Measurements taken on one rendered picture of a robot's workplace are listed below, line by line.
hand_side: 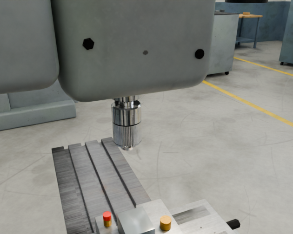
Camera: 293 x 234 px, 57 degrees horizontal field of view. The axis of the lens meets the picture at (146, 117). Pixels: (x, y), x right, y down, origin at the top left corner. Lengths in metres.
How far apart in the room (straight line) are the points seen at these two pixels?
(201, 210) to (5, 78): 0.52
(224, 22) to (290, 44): 1.92
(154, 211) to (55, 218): 1.56
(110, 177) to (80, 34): 0.64
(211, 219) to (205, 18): 0.44
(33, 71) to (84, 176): 0.65
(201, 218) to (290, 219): 1.63
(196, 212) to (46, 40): 0.51
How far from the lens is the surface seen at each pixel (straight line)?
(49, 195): 2.31
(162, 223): 0.54
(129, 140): 0.43
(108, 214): 0.55
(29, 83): 0.27
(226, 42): 5.22
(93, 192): 0.82
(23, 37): 0.26
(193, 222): 0.63
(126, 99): 0.40
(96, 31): 0.28
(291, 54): 6.55
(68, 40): 0.28
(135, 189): 0.81
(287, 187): 2.52
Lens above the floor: 1.43
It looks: 25 degrees down
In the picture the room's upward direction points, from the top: straight up
